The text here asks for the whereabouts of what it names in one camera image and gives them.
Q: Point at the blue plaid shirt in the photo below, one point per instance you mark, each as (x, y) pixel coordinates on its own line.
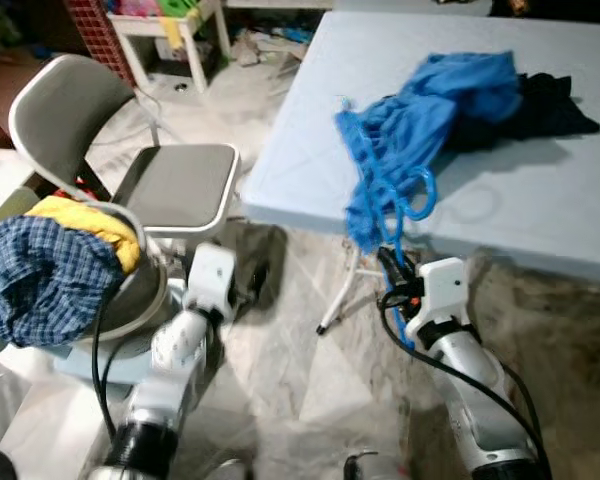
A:
(40, 285)

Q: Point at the red lattice panel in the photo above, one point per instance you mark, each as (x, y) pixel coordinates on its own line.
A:
(100, 40)

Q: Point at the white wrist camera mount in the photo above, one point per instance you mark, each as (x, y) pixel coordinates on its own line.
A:
(212, 278)
(445, 292)

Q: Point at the small white table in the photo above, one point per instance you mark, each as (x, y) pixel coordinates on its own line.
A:
(140, 22)

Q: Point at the light blue shirt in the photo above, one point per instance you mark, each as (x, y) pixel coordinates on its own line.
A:
(425, 115)

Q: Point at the robot right leg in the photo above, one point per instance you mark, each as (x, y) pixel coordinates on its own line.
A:
(375, 467)

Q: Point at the robot left leg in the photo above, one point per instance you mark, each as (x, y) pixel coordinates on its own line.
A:
(228, 470)

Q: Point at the white folding table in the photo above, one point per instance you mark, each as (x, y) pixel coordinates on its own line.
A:
(540, 200)

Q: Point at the olive green cloth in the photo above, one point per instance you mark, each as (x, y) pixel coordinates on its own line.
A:
(5, 215)

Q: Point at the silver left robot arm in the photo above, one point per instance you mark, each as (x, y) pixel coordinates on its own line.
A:
(175, 365)

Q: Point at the yellow cloth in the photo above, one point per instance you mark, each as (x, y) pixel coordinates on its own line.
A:
(90, 222)

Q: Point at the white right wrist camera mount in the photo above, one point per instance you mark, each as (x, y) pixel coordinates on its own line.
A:
(445, 292)

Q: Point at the robot leg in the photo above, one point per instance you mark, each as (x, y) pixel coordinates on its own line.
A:
(228, 470)
(375, 467)

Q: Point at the dark navy garment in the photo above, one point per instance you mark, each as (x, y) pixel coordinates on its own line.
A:
(555, 110)

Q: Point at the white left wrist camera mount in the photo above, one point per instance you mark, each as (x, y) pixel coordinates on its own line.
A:
(212, 278)

